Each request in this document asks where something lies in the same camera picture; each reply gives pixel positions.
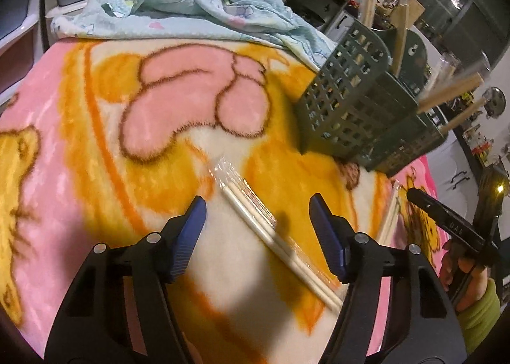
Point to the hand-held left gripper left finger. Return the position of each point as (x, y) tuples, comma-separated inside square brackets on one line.
[(187, 236)]

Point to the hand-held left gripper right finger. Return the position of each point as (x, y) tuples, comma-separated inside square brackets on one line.
[(330, 236)]

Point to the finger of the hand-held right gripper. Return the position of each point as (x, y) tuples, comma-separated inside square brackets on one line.
[(446, 220)]

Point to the pile of wooden chopsticks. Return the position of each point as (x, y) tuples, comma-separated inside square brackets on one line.
[(388, 220)]

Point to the plastic chopstick pair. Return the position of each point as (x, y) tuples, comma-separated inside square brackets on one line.
[(255, 212)]

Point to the green plastic utensil holder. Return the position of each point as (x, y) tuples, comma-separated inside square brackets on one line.
[(338, 101)]

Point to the person's right forearm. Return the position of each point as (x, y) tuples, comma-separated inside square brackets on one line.
[(480, 316)]

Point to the person's right hand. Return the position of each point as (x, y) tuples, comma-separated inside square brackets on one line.
[(447, 264)]

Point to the white kitchen cabinets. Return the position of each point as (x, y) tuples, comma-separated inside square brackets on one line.
[(458, 160)]

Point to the steel pot lid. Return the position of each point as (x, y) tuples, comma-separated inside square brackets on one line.
[(495, 101)]

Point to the pink printed blanket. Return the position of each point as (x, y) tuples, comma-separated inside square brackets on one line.
[(99, 148)]

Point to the wooden cutting board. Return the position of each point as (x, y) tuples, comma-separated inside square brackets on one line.
[(414, 9)]

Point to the light blue printed cloth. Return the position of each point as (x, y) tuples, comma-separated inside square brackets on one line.
[(199, 9)]

